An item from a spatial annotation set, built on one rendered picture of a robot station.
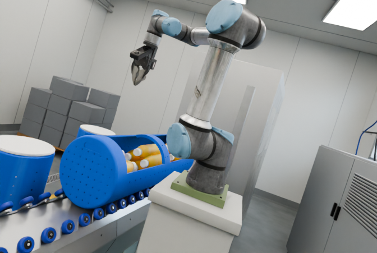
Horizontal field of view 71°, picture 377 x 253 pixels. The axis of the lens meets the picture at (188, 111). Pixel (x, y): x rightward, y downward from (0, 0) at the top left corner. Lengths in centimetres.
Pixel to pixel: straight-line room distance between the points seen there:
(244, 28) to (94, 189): 79
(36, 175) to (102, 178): 44
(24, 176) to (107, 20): 585
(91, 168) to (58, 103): 366
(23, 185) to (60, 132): 330
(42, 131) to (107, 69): 247
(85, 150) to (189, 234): 51
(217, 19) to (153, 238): 75
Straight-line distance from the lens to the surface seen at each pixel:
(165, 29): 118
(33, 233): 105
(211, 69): 86
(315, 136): 595
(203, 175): 99
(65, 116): 464
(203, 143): 89
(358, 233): 231
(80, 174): 115
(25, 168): 141
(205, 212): 92
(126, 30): 670
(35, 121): 500
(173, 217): 97
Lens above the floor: 147
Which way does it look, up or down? 2 degrees down
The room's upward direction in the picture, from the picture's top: 17 degrees clockwise
